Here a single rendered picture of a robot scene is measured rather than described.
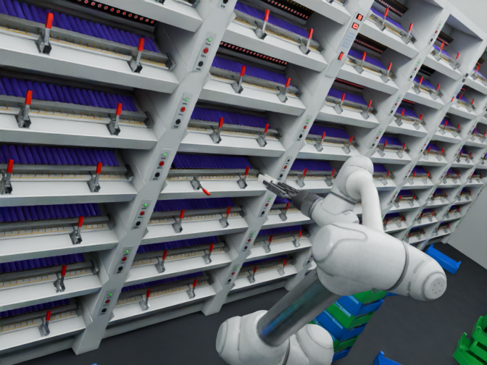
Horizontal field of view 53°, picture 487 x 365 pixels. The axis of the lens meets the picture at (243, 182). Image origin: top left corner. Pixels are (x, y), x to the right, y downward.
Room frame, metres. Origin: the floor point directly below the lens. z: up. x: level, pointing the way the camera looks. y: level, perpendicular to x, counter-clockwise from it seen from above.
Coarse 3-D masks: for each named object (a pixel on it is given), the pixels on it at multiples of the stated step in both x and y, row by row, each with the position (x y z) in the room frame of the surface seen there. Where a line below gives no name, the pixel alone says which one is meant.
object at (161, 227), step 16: (160, 208) 1.70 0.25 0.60; (176, 208) 1.76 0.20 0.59; (192, 208) 1.83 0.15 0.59; (208, 208) 1.90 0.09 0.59; (224, 208) 1.97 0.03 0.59; (240, 208) 2.05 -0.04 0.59; (160, 224) 1.65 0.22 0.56; (176, 224) 1.69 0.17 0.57; (192, 224) 1.78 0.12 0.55; (208, 224) 1.85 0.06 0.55; (224, 224) 1.89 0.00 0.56; (240, 224) 1.99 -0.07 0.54; (144, 240) 1.56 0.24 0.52; (160, 240) 1.63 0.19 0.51
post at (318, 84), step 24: (360, 0) 2.03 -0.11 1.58; (336, 24) 2.05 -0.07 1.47; (336, 48) 2.03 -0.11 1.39; (312, 72) 2.06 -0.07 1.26; (312, 96) 2.03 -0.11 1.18; (288, 120) 2.06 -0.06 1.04; (312, 120) 2.09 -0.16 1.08; (288, 168) 2.09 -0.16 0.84; (264, 216) 2.09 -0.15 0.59; (240, 240) 2.03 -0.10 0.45; (240, 264) 2.09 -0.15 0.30; (216, 312) 2.09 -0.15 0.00
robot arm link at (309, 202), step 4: (308, 196) 1.70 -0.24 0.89; (312, 196) 1.70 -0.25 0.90; (316, 196) 1.70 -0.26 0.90; (304, 200) 1.69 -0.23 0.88; (308, 200) 1.69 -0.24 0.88; (312, 200) 1.68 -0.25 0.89; (316, 200) 1.68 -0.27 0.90; (304, 204) 1.68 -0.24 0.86; (308, 204) 1.68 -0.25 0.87; (312, 204) 1.67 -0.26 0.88; (304, 208) 1.68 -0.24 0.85; (308, 208) 1.67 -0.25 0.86; (312, 208) 1.66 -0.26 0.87; (304, 212) 1.68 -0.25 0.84; (308, 212) 1.67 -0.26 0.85; (308, 216) 1.68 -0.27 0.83
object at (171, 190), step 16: (256, 160) 2.09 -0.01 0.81; (208, 176) 1.80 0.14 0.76; (224, 176) 1.88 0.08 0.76; (256, 176) 2.05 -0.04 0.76; (160, 192) 1.53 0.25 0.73; (176, 192) 1.60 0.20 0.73; (192, 192) 1.66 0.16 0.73; (224, 192) 1.81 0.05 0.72; (240, 192) 1.89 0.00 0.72; (256, 192) 1.98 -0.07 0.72
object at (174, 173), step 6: (168, 174) 1.61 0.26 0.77; (174, 174) 1.64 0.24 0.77; (180, 174) 1.66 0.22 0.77; (186, 174) 1.69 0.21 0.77; (192, 174) 1.71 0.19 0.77; (198, 174) 1.74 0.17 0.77; (204, 174) 1.77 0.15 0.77; (210, 174) 1.80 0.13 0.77; (216, 174) 1.83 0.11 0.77; (222, 174) 1.86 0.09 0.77; (228, 174) 1.89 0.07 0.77; (234, 174) 1.92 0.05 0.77; (240, 174) 1.95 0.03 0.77; (252, 174) 2.02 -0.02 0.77
